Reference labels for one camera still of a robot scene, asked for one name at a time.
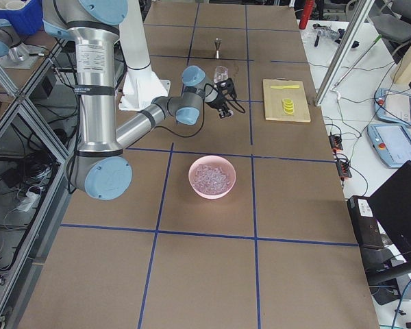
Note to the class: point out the red fire extinguisher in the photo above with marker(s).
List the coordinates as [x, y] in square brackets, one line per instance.
[306, 14]

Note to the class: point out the clear ice cubes pile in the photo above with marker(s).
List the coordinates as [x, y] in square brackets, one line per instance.
[211, 180]

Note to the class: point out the yellow plastic knife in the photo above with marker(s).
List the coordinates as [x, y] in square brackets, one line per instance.
[282, 87]

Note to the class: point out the bamboo cutting board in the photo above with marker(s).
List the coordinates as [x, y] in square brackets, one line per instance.
[273, 110]

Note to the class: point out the clear wine glass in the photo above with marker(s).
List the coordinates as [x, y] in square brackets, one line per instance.
[220, 74]

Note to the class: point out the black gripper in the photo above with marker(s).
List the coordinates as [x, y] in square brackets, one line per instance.
[218, 102]

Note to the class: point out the black box with label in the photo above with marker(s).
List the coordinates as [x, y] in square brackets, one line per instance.
[364, 224]

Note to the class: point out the aluminium frame post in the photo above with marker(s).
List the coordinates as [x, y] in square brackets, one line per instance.
[359, 16]

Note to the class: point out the steel double jigger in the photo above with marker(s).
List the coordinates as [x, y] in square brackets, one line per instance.
[217, 45]

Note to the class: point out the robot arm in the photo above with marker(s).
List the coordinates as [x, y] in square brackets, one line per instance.
[120, 98]

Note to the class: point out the teach pendant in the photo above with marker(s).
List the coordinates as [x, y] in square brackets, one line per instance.
[392, 143]
[393, 106]

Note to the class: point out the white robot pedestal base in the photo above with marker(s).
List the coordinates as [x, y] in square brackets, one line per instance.
[141, 85]

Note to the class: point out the teach pendant near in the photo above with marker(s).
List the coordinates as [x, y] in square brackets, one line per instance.
[392, 143]

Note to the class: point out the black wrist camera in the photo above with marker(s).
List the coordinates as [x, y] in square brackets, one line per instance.
[227, 88]

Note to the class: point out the teach pendant far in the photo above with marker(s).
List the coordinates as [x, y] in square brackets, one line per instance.
[393, 106]

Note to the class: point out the pink bowl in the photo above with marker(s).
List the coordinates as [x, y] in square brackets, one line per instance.
[214, 161]

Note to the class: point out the black laptop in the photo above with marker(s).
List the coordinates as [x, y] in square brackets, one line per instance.
[391, 206]

